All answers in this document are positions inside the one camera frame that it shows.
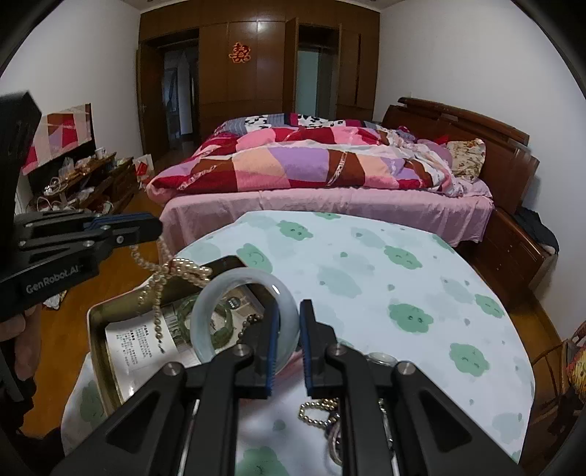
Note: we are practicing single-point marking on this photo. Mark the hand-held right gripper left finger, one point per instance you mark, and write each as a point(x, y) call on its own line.
point(273, 352)

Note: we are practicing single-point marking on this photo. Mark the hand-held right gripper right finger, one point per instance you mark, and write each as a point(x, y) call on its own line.
point(306, 361)

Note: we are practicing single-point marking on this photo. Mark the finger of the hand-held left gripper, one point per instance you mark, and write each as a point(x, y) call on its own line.
point(137, 233)
point(110, 221)

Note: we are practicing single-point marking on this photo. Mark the silver wristwatch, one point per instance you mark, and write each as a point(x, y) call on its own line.
point(381, 359)

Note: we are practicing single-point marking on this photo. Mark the white jade bangle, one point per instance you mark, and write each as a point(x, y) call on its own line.
point(201, 316)

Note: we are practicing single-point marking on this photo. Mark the gold metal tin box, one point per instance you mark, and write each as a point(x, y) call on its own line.
point(98, 329)

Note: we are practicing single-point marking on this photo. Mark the person's left hand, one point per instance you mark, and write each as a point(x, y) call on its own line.
point(25, 334)

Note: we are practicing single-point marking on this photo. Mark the pink lid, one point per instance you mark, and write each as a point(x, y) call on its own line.
point(289, 373)

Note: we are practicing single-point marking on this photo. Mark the wooden low cabinet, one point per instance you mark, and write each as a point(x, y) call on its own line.
point(110, 183)

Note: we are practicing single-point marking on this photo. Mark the red and white bag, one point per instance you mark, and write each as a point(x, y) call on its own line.
point(143, 169)

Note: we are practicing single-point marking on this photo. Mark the white mug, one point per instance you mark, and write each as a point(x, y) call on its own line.
point(100, 153)

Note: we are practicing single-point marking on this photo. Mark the green jade bangle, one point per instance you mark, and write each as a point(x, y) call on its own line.
point(183, 316)

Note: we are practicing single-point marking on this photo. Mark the patchwork cover cloth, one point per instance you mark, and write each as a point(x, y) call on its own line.
point(59, 132)

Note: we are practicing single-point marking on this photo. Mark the cloud print tablecloth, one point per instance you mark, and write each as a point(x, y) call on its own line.
point(366, 274)

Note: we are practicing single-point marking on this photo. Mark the printed paper leaflet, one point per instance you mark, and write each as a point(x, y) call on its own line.
point(132, 348)

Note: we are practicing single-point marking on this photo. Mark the patchwork quilt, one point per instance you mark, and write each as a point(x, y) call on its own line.
point(274, 164)

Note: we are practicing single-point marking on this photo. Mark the brown wooden wardrobe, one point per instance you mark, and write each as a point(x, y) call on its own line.
point(229, 91)

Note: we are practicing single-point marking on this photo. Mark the red paper decoration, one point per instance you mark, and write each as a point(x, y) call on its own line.
point(239, 53)

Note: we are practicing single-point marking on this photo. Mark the black and white print blanket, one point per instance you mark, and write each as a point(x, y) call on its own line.
point(316, 121)

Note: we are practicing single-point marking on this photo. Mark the wooden nightstand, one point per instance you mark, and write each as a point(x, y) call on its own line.
point(503, 256)

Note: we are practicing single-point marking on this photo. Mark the wooden chair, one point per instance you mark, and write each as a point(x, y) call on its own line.
point(549, 375)

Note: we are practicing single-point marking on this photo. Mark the floral pillow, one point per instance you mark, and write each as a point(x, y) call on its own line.
point(467, 158)

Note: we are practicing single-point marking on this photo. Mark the dark cloth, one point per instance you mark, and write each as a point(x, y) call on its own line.
point(540, 229)

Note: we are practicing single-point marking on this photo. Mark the colourful patterned cushion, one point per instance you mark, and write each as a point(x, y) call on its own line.
point(577, 361)

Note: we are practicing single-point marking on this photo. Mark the wooden bed headboard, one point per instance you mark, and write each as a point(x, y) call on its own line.
point(458, 119)

